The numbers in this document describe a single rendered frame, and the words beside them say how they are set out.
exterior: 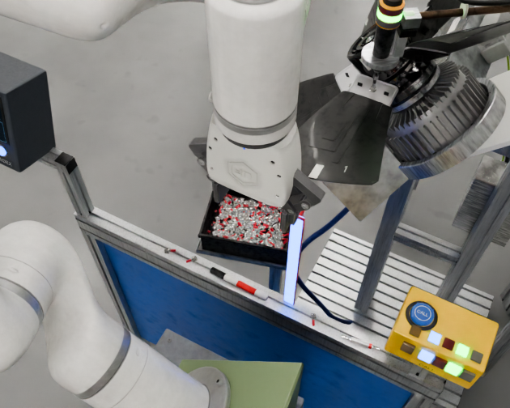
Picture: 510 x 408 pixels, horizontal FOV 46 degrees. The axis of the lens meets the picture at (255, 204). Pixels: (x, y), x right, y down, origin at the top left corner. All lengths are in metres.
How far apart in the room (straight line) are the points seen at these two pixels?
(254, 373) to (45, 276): 0.36
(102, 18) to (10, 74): 0.73
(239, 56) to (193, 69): 2.52
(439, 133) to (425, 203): 1.33
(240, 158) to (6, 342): 0.39
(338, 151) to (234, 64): 0.61
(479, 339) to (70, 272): 0.68
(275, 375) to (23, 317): 0.38
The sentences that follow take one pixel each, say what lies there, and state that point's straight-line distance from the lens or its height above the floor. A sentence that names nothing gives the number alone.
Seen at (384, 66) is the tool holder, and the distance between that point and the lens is 1.16.
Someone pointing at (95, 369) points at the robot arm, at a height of 1.21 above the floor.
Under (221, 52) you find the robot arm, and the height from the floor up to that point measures 1.70.
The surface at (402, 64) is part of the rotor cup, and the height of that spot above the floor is 1.22.
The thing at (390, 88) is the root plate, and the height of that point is 1.18.
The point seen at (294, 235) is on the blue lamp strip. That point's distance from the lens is 1.06.
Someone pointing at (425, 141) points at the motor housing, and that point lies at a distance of 1.27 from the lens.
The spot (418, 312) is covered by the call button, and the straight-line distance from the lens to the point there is 1.09.
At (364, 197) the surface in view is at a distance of 1.33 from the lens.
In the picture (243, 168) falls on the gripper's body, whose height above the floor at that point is 1.53.
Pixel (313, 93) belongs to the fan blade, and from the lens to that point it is 1.40.
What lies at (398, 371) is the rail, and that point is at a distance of 1.29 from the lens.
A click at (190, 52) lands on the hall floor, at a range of 3.12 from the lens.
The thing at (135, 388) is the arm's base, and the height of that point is 1.16.
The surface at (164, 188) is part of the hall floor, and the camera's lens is 2.56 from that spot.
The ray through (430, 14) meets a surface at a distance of 1.15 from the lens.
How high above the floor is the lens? 2.04
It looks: 55 degrees down
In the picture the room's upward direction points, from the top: straight up
